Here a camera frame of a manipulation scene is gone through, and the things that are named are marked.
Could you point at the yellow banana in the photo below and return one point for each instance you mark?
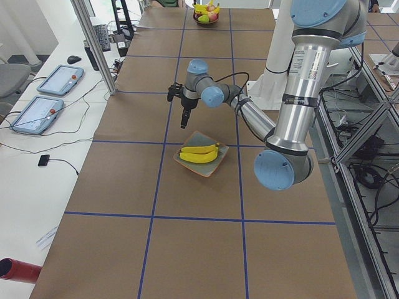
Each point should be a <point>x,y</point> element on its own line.
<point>199,158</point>
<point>211,8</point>
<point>200,149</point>
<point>200,8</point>

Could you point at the grey square plate orange rim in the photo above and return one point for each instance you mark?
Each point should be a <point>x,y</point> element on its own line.
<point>207,169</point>

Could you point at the wicker fruit basket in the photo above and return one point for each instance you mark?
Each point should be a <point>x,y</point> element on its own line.
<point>213,18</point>

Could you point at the green pear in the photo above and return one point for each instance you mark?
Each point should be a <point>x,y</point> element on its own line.
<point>203,19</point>

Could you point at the black keyboard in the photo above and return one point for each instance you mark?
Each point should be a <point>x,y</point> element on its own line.
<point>101,33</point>

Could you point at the brown paper table mat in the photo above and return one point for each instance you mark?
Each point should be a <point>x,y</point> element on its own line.
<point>140,225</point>

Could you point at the black computer mouse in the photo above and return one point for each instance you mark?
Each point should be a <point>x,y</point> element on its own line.
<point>73,59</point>

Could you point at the upper blue teach pendant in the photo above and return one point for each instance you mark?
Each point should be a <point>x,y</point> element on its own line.
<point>61,80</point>

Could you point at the blue teach pendant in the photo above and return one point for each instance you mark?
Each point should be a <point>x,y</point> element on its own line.
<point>38,115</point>
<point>61,80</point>

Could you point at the lower blue teach pendant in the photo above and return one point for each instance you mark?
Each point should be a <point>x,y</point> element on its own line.
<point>38,115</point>

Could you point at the red cylinder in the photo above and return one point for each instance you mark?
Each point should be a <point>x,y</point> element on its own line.
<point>18,271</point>

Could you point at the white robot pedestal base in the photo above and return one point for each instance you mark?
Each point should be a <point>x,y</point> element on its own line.
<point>267,91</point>

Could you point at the small black box with cable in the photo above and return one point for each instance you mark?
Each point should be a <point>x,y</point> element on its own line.
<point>43,160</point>

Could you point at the aluminium frame post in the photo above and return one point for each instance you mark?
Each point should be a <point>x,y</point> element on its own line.
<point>84,19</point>

